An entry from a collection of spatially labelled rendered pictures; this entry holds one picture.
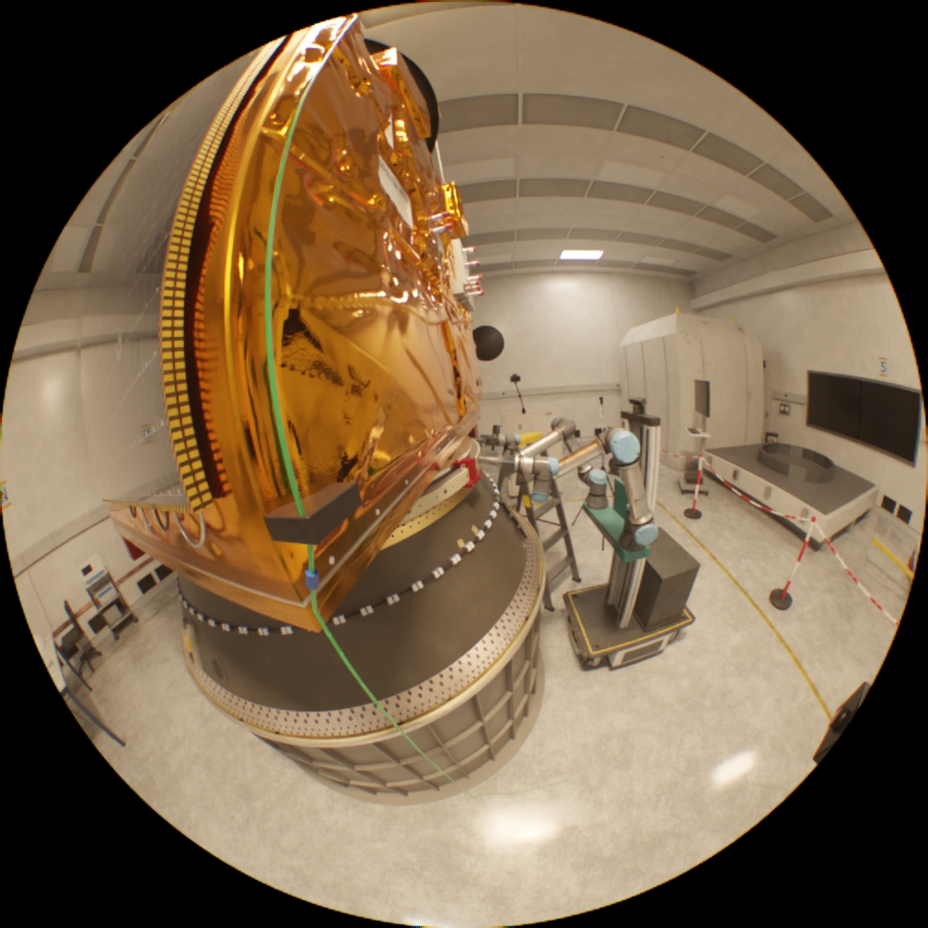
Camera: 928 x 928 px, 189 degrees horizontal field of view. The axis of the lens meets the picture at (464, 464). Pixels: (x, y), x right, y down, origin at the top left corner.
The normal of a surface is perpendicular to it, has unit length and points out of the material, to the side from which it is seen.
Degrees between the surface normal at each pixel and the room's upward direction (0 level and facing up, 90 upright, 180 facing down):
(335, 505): 90
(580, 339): 90
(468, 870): 0
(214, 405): 88
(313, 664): 62
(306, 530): 90
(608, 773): 0
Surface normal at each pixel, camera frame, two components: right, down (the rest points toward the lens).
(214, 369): -0.07, 0.27
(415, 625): 0.50, -0.33
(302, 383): 0.94, -0.06
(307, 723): 0.07, -0.54
